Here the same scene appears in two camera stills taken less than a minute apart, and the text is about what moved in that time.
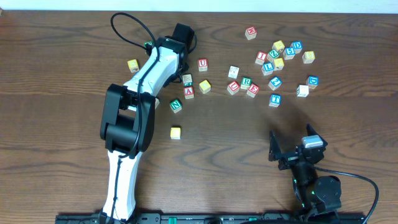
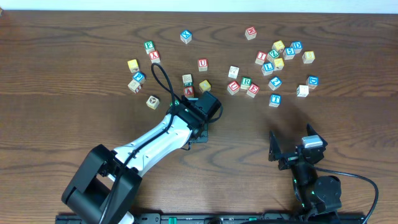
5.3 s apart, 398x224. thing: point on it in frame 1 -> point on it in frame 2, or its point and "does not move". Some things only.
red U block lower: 233,87 does not move
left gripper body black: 179,66 -> 185,101
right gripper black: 292,157 does not move
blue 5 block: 288,53 does not move
